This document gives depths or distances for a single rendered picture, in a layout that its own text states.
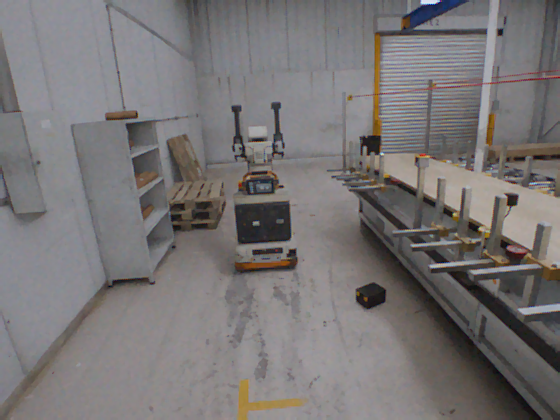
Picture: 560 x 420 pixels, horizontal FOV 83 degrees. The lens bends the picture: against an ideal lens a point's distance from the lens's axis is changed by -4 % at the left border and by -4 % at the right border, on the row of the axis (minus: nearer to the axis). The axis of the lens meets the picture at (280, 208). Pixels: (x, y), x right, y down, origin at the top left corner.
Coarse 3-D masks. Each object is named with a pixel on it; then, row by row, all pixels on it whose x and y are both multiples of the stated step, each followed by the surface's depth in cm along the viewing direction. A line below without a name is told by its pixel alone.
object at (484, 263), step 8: (440, 264) 147; (448, 264) 146; (456, 264) 146; (464, 264) 145; (472, 264) 145; (480, 264) 146; (488, 264) 146; (512, 264) 147; (520, 264) 147; (432, 272) 145
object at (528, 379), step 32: (384, 192) 342; (416, 192) 270; (384, 224) 358; (448, 224) 224; (416, 256) 284; (448, 288) 235; (512, 288) 166; (544, 288) 145; (448, 320) 236; (480, 320) 194; (480, 352) 199; (512, 352) 172; (512, 384) 168; (544, 384) 151; (544, 416) 148
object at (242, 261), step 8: (240, 248) 321; (240, 256) 321; (248, 256) 321; (256, 256) 322; (264, 256) 323; (272, 256) 323; (280, 256) 323; (288, 256) 325; (296, 256) 334; (240, 264) 323; (248, 264) 324; (256, 264) 324; (264, 264) 324; (272, 264) 325; (280, 264) 325; (288, 264) 326
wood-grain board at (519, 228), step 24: (384, 168) 341; (408, 168) 334; (432, 168) 328; (456, 168) 323; (432, 192) 245; (456, 192) 241; (480, 192) 238; (504, 192) 235; (528, 192) 232; (480, 216) 191; (528, 216) 186; (552, 216) 184; (504, 240) 163; (528, 240) 155; (552, 240) 154
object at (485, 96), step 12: (492, 0) 261; (492, 12) 262; (492, 24) 265; (492, 36) 268; (492, 48) 271; (492, 60) 273; (480, 120) 291; (480, 132) 292; (480, 144) 295; (480, 156) 298; (480, 168) 301
